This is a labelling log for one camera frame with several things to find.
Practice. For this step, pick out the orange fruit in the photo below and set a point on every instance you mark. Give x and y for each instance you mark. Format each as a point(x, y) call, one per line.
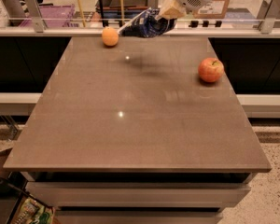
point(110, 36)

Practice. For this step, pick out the snack box on floor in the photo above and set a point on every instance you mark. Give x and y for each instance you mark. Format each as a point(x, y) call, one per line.
point(30, 211)

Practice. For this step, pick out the grey drawer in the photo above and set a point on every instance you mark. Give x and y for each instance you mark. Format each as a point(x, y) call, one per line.
point(137, 217)
point(165, 195)

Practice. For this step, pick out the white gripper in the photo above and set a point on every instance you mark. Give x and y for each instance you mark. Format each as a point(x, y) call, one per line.
point(175, 9)

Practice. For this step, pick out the red apple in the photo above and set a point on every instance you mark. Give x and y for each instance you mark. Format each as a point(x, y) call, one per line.
point(210, 70)

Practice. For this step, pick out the grey metal railing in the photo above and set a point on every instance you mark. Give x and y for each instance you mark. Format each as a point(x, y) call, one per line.
point(265, 28)

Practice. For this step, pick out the cardboard box with label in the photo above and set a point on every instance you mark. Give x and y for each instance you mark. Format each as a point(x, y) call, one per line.
point(216, 9)

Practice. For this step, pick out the blue potato chip bag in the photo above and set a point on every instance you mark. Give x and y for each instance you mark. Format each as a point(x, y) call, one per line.
point(147, 24)

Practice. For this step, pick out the upper grey drawer front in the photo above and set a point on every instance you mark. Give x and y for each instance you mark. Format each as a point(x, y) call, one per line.
point(165, 195)

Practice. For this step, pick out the purple plastic crate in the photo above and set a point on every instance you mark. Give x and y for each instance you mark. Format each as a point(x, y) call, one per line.
point(52, 16)

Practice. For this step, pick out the lower grey drawer front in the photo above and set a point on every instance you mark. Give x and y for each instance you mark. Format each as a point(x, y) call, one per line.
point(137, 217)

